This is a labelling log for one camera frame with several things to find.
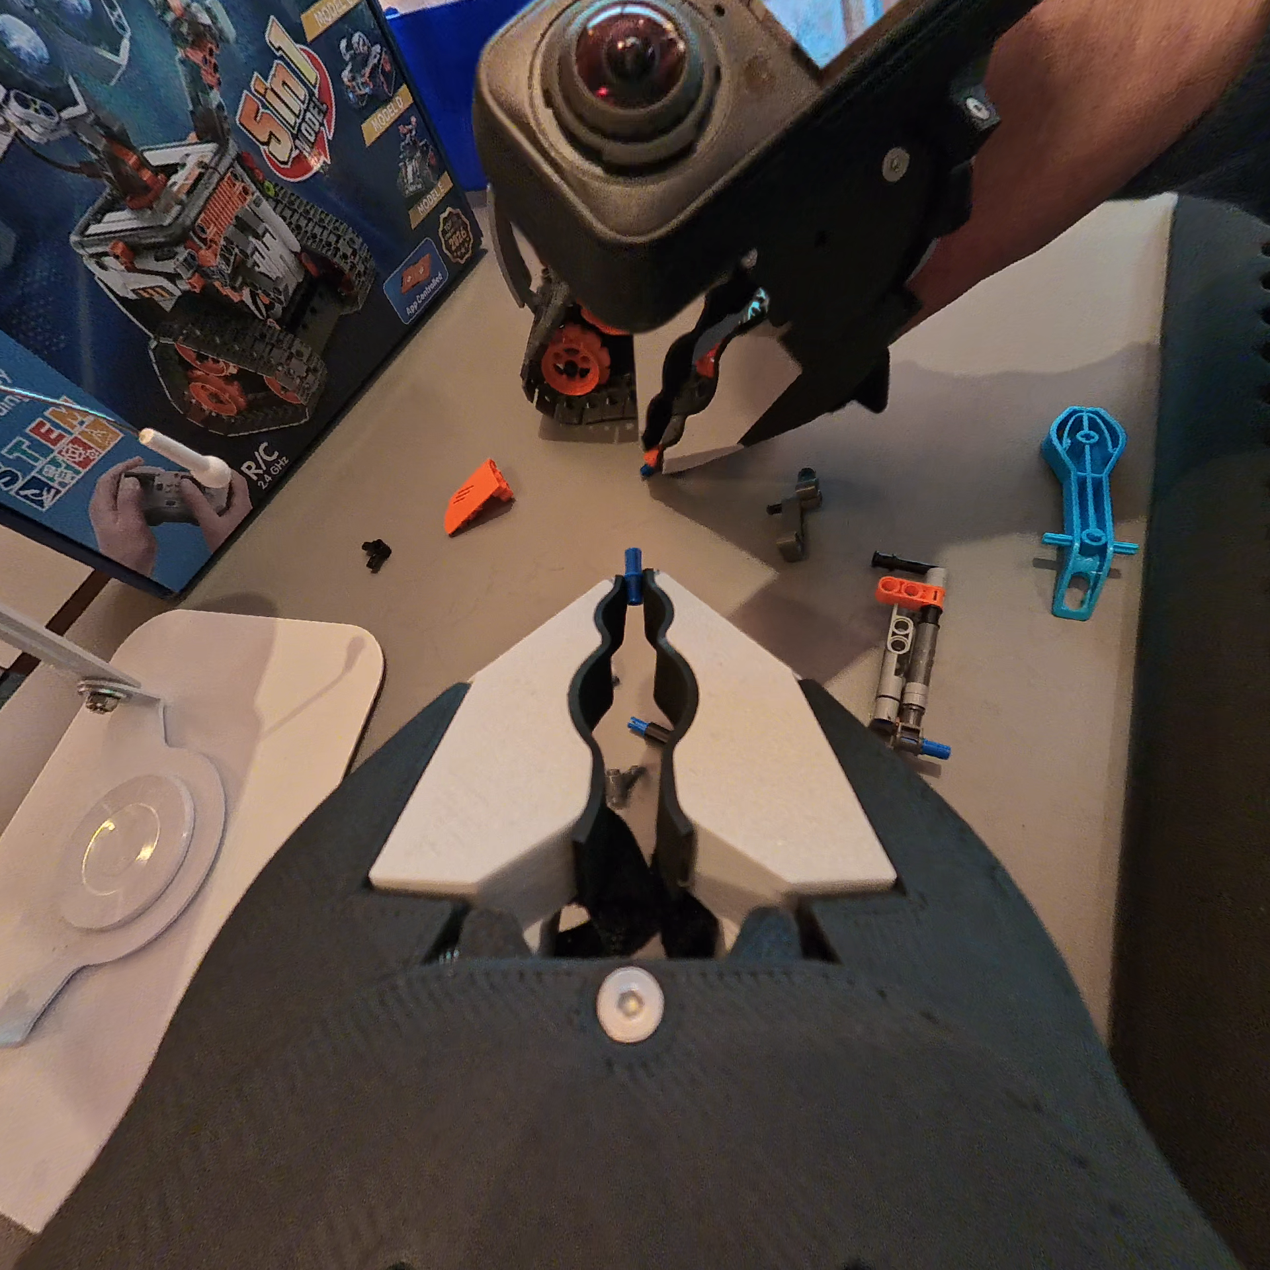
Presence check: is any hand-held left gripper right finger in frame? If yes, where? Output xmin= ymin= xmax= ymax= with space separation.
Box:
xmin=642 ymin=572 xmax=896 ymax=953

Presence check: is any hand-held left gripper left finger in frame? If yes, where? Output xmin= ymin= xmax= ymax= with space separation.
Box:
xmin=369 ymin=575 xmax=630 ymax=953

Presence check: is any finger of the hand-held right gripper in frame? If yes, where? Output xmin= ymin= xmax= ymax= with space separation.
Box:
xmin=659 ymin=329 xmax=804 ymax=477
xmin=639 ymin=285 xmax=769 ymax=467

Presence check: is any person's right forearm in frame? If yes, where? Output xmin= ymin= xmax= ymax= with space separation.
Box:
xmin=1170 ymin=39 xmax=1270 ymax=214

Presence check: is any person's right hand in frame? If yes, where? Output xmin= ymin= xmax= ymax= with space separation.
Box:
xmin=913 ymin=0 xmax=1252 ymax=318

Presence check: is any partly built toy robot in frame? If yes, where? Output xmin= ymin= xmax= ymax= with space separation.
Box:
xmin=491 ymin=188 xmax=641 ymax=427

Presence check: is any dark grey connector piece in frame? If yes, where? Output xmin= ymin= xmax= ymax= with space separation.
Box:
xmin=766 ymin=465 xmax=825 ymax=560

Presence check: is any grey brick assembly orange beam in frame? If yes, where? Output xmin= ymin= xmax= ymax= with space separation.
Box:
xmin=868 ymin=565 xmax=954 ymax=760

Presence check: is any orange wedge panel brick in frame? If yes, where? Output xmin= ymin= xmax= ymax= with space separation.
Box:
xmin=443 ymin=458 xmax=515 ymax=536

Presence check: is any white book stand base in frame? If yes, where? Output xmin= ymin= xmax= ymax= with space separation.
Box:
xmin=0 ymin=391 xmax=387 ymax=1232

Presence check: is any light blue brick separator tool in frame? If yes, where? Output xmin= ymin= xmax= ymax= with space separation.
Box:
xmin=1042 ymin=405 xmax=1140 ymax=621

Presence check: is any blue storage bin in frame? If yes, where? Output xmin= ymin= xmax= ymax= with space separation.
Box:
xmin=381 ymin=0 xmax=541 ymax=194

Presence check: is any black dimpled pad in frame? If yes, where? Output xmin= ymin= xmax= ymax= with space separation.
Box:
xmin=1111 ymin=193 xmax=1270 ymax=1270

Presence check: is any blue robot kit box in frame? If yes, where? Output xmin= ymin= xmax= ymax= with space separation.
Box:
xmin=0 ymin=0 xmax=487 ymax=597

